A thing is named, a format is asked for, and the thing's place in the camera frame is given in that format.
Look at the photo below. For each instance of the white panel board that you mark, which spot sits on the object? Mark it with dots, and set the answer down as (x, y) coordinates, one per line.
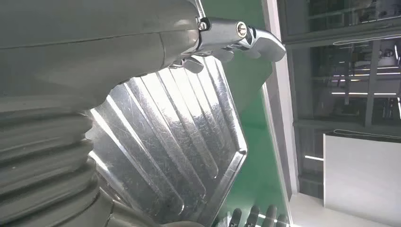
(363, 178)

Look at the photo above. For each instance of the steel weighing tray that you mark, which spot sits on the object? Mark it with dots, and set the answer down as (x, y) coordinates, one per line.
(169, 131)

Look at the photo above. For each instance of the aluminium conveyor frame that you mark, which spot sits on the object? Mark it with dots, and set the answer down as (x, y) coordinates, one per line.
(282, 109)

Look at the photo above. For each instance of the bright green conveyor belt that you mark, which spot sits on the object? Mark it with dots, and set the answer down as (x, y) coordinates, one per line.
(250, 125)

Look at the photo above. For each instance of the dark glass window wall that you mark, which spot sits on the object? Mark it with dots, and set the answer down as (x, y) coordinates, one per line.
(344, 69)

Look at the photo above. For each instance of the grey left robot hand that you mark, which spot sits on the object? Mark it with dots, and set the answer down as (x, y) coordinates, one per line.
(94, 47)

